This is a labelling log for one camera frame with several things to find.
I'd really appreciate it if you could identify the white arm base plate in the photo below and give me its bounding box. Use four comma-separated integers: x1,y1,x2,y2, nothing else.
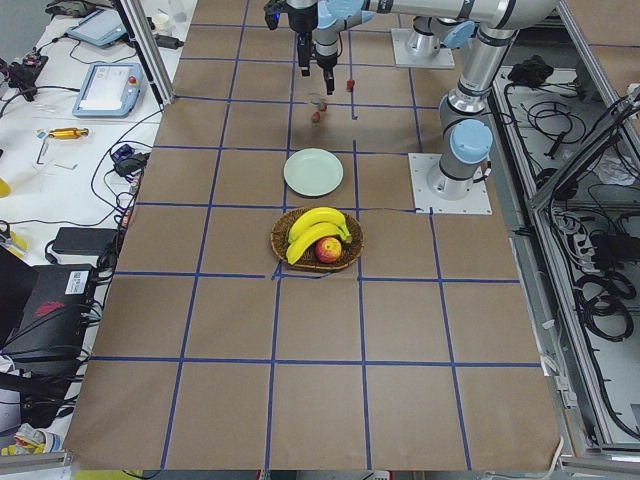
391,28,455,69
408,153,493,215

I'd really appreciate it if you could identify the yellow banana bunch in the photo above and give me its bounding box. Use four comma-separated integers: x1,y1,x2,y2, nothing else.
286,207,352,265

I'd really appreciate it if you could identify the black computer box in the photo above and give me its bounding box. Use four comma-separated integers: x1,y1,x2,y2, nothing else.
2,264,97,356

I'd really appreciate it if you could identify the pale green round plate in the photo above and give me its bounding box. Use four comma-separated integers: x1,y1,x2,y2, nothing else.
283,148,344,197

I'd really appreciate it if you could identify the aluminium frame post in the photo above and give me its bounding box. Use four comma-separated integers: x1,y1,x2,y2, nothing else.
113,0,175,107

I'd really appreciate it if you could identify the gold metal tool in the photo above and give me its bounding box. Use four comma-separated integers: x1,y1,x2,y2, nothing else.
48,127,89,140

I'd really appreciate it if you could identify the blue grey teach pendant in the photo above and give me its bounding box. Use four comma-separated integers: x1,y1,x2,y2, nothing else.
72,63,143,118

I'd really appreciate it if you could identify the red yellow apple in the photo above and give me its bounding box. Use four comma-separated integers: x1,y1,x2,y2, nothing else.
314,237,343,264

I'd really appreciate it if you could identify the black power adapter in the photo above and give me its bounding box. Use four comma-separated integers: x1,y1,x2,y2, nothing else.
51,227,116,256

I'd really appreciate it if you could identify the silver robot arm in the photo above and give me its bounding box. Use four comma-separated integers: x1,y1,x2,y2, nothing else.
327,1,557,200
264,1,475,83

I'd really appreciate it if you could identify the brown wicker basket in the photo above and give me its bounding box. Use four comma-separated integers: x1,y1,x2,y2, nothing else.
270,206,364,272

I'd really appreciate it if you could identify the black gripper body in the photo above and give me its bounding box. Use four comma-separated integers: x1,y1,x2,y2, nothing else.
313,28,336,70
264,0,318,33

